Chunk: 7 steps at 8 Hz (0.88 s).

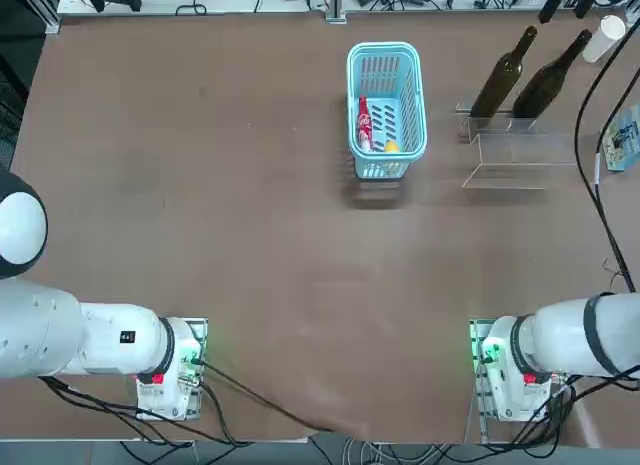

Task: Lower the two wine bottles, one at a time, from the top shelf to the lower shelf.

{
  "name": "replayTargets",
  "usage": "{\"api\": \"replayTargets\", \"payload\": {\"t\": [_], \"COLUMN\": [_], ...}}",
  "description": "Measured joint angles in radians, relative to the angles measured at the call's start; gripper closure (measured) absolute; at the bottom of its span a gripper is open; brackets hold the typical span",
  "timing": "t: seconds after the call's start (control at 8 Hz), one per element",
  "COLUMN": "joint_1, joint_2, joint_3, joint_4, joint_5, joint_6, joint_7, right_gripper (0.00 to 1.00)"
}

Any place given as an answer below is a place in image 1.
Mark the sloped-shoulder brown wine bottle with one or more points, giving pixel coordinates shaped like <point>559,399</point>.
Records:
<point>537,92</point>

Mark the square-shouldered brown wine bottle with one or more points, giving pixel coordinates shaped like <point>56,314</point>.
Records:
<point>495,90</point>

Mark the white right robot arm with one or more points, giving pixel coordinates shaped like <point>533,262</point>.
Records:
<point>550,335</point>

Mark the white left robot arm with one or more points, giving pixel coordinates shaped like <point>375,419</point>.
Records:
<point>100,345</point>

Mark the clear acrylic stepped shelf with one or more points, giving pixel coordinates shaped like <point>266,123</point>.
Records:
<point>520,155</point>

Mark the white paper cup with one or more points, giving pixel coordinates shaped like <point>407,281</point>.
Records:
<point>607,35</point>

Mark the blue printed paper bag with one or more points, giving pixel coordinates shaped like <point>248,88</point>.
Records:
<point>625,140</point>

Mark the light blue plastic basket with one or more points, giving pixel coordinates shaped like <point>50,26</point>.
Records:
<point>382,46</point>

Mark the small yellow item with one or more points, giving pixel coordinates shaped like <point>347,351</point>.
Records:
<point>391,146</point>

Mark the red cola bottle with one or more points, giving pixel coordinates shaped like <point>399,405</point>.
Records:
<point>363,120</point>

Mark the white side workbench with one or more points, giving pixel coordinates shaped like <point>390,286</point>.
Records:
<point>240,0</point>

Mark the aluminium frame post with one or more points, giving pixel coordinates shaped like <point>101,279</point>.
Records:
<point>47,15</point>
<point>336,5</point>

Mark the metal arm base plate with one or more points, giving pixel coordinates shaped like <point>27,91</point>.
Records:
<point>202,330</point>
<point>475,335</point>

